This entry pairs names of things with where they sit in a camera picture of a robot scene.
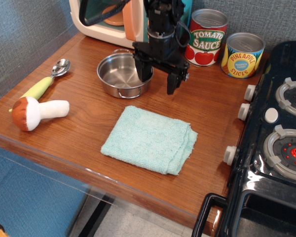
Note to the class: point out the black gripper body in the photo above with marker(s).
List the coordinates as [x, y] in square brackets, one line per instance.
[163, 50]

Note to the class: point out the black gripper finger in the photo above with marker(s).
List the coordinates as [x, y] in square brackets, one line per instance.
[143, 67]
[174, 80]

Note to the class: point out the stainless steel pot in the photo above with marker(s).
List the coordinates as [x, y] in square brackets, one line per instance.
[118, 75]

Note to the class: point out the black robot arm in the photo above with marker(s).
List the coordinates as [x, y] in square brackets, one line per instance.
[165, 16]

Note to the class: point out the light blue folded cloth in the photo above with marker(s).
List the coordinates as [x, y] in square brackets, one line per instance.
[151, 141]

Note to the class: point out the toy microwave teal cream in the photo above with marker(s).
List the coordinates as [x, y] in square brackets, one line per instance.
[135, 21]

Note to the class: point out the tomato sauce can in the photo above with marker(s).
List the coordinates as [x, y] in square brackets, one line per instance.
[207, 31]

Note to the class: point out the orange microwave turntable plate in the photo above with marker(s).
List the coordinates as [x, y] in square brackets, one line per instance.
[116, 19]

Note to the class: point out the pineapple slices can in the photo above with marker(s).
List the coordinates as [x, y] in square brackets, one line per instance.
[242, 55]

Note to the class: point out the plush toy mushroom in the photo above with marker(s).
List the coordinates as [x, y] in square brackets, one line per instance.
[27, 112]

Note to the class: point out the black toy stove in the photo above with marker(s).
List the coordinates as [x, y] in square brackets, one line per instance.
[261, 200]

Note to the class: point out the spoon with green handle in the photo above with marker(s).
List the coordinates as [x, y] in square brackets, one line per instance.
[59, 69]

